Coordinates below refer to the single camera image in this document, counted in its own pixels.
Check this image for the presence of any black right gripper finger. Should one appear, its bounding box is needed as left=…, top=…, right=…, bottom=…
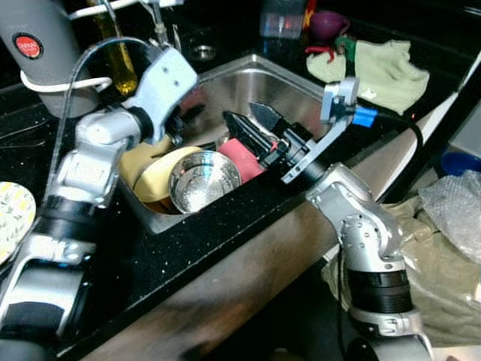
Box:
left=222, top=112, right=273, bottom=166
left=249, top=102, right=287, bottom=139

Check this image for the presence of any pink cup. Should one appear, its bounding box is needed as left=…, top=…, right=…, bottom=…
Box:
left=216, top=135, right=268, bottom=184

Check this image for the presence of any stainless steel sink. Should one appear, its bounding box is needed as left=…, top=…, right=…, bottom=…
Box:
left=120, top=54, right=354, bottom=235

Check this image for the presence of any shiny steel bowl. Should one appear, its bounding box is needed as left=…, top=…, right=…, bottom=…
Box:
left=168, top=149, right=243, bottom=214

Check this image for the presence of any yellow oil bottle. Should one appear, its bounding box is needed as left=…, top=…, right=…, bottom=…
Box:
left=90, top=0, right=139, bottom=96

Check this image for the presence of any clear plastic container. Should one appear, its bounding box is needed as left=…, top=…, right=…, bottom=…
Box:
left=260, top=0, right=307, bottom=38

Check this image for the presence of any dark green small bottle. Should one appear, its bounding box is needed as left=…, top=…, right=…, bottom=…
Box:
left=336, top=34, right=358, bottom=80

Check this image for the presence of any purple cup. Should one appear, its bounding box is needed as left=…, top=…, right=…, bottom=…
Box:
left=310, top=10, right=351, bottom=42

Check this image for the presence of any pale green cloth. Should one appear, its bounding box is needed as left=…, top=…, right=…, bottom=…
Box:
left=306, top=39, right=431, bottom=116

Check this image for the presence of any grey appliance with red logo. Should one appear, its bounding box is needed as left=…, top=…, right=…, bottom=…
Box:
left=0, top=0, right=99, bottom=119

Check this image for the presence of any blue round container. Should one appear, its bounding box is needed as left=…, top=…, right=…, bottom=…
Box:
left=441, top=150, right=481, bottom=178

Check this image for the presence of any olive plastic bag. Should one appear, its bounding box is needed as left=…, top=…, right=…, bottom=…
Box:
left=323, top=171, right=481, bottom=348

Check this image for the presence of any white patterned plate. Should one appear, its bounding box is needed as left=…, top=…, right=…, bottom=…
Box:
left=0, top=180, right=37, bottom=265

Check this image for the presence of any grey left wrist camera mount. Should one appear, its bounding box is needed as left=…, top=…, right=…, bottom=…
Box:
left=124, top=47, right=199, bottom=144

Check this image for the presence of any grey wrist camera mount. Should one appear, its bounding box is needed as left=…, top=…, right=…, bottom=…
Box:
left=281, top=75, right=362, bottom=186
left=124, top=47, right=199, bottom=144

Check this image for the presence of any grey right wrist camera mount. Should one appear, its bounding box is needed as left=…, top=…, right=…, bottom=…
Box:
left=281, top=75, right=362, bottom=186

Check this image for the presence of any round metal counter ring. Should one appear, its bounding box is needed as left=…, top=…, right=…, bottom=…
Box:
left=192, top=44, right=217, bottom=61

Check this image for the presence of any blue cable plug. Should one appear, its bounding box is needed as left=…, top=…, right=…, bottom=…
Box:
left=352, top=105, right=378, bottom=127

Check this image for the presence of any red string item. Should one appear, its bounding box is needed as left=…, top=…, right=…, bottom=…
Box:
left=304, top=44, right=339, bottom=62

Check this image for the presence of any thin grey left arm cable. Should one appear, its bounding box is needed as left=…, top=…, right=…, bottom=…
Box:
left=47, top=36, right=163, bottom=204

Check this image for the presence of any white cord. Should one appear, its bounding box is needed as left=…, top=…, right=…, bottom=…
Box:
left=20, top=71, right=113, bottom=94

